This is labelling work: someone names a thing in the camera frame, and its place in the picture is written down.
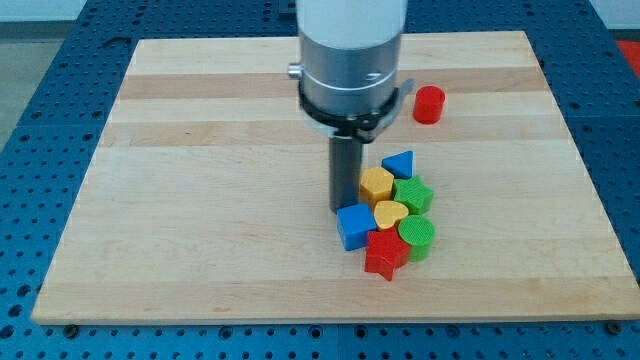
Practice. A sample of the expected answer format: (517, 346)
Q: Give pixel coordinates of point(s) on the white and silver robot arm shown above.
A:
(349, 59)

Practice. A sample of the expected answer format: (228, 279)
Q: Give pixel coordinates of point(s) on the blue triangle block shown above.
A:
(400, 165)

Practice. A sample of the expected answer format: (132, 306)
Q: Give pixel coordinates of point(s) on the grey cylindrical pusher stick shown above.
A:
(345, 161)

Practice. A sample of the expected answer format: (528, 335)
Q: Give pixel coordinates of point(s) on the blue cube block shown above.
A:
(353, 225)

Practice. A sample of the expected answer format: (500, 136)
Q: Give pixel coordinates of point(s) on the yellow pentagon block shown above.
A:
(376, 185)

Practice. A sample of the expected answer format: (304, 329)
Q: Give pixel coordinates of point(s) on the yellow heart block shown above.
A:
(388, 214)

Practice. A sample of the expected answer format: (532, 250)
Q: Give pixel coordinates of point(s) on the green star block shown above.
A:
(414, 194)

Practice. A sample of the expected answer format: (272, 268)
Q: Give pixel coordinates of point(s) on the red star block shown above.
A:
(385, 253)

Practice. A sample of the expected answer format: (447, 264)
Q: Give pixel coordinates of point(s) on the green cylinder block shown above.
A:
(419, 233)

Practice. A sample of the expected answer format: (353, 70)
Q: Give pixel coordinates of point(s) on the wooden board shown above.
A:
(206, 199)

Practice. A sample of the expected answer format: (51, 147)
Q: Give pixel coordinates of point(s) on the red cylinder block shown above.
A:
(428, 105)

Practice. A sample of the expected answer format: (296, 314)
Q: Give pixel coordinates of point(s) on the blue perforated table frame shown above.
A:
(45, 159)

